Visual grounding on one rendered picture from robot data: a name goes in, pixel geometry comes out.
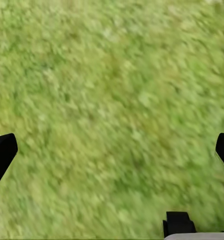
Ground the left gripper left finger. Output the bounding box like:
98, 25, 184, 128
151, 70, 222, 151
0, 133, 18, 180

